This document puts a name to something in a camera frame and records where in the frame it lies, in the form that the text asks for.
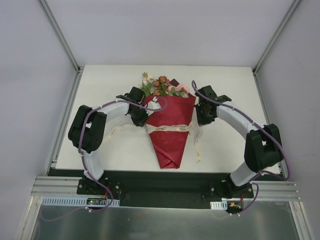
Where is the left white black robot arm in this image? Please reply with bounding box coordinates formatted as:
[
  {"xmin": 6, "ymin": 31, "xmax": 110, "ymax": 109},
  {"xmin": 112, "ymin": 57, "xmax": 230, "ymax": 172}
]
[{"xmin": 67, "ymin": 87, "xmax": 159, "ymax": 195}]

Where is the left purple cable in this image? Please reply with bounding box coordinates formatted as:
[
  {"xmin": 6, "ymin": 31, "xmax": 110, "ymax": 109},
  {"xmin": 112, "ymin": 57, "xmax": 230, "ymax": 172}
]
[{"xmin": 39, "ymin": 96, "xmax": 168, "ymax": 222}]

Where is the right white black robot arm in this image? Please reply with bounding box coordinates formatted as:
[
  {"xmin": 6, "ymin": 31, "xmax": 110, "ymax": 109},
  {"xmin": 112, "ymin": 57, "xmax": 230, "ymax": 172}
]
[{"xmin": 191, "ymin": 82, "xmax": 286, "ymax": 199}]

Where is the left aluminium frame post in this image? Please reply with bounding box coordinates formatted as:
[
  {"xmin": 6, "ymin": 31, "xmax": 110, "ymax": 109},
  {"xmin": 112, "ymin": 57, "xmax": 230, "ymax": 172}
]
[{"xmin": 37, "ymin": 0, "xmax": 81, "ymax": 73}]

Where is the left white cable duct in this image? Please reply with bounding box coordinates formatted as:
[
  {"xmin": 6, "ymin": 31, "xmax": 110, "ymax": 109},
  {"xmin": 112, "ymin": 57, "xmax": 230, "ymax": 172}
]
[{"xmin": 42, "ymin": 196, "xmax": 120, "ymax": 208}]

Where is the small pink rose stem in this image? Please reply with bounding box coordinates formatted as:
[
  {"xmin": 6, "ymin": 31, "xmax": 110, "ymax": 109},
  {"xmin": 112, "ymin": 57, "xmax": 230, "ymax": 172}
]
[{"xmin": 166, "ymin": 84, "xmax": 190, "ymax": 98}]

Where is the white rose stem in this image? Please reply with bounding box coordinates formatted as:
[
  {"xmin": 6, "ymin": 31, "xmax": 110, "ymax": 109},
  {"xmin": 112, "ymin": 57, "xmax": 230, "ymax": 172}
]
[{"xmin": 141, "ymin": 72, "xmax": 156, "ymax": 97}]

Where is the orange brown rose stem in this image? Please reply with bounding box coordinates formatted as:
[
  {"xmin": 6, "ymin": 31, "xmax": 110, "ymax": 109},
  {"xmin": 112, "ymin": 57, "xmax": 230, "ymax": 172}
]
[{"xmin": 151, "ymin": 76, "xmax": 170, "ymax": 97}]

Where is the right white cable duct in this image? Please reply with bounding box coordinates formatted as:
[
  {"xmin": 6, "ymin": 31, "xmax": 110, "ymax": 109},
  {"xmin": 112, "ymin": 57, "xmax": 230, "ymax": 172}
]
[{"xmin": 210, "ymin": 200, "xmax": 228, "ymax": 211}]

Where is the aluminium frame post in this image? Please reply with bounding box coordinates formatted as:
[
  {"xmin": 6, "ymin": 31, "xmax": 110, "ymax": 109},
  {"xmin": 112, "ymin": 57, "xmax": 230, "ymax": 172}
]
[
  {"xmin": 252, "ymin": 0, "xmax": 303, "ymax": 76},
  {"xmin": 37, "ymin": 0, "xmax": 81, "ymax": 73}
]

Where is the right aluminium frame post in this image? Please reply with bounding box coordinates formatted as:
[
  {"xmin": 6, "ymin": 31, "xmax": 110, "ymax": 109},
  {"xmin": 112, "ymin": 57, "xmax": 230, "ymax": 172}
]
[{"xmin": 252, "ymin": 0, "xmax": 303, "ymax": 76}]

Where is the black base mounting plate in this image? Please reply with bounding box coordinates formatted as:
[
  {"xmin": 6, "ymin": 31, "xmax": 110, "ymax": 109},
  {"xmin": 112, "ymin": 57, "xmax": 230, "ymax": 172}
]
[{"xmin": 76, "ymin": 169, "xmax": 255, "ymax": 208}]

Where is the cream printed ribbon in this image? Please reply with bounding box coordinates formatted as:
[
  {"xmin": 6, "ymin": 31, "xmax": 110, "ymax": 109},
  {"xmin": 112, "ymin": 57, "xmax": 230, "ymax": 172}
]
[{"xmin": 103, "ymin": 122, "xmax": 203, "ymax": 164}]

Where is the aluminium front rail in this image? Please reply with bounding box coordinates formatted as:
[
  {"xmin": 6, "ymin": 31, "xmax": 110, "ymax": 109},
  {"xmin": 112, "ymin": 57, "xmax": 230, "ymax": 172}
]
[{"xmin": 31, "ymin": 176, "xmax": 302, "ymax": 202}]

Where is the dark red wrapping cloth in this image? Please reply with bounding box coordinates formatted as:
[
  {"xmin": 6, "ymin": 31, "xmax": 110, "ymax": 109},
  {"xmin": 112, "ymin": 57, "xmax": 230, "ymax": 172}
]
[{"xmin": 142, "ymin": 78, "xmax": 197, "ymax": 170}]

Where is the white cable duct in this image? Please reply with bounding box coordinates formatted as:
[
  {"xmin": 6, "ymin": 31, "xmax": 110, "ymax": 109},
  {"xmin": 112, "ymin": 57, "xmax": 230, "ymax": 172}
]
[
  {"xmin": 42, "ymin": 196, "xmax": 120, "ymax": 208},
  {"xmin": 210, "ymin": 200, "xmax": 228, "ymax": 211}
]

